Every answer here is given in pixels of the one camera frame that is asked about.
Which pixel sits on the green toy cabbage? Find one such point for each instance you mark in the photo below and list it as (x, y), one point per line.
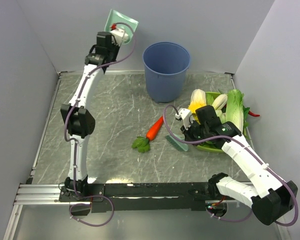
(235, 111)

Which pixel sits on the teal hand brush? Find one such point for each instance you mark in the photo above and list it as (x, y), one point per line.
(177, 144)

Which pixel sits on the blue plastic bucket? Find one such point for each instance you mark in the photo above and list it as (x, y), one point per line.
(165, 68)

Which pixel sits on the yellow white toy corn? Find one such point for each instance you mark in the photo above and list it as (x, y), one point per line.
(197, 100)

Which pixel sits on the orange toy carrot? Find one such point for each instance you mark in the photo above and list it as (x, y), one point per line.
(142, 144)

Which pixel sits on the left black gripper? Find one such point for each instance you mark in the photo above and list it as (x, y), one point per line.
(117, 48)

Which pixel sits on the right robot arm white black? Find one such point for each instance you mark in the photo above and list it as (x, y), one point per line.
(270, 196)

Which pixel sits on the green leafy toy vegetables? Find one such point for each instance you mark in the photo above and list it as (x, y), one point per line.
(209, 99)

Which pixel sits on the aluminium frame rail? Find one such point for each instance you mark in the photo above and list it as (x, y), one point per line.
(41, 194)

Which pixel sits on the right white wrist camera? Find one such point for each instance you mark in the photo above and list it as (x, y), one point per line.
(186, 116)

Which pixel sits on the red toy chili pepper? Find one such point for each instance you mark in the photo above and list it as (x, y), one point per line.
(253, 114)

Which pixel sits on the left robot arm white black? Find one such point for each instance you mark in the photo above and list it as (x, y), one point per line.
(78, 121)

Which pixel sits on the teal dustpan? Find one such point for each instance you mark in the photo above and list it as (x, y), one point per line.
(116, 19)

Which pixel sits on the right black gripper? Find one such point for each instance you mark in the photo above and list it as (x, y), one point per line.
(187, 133)

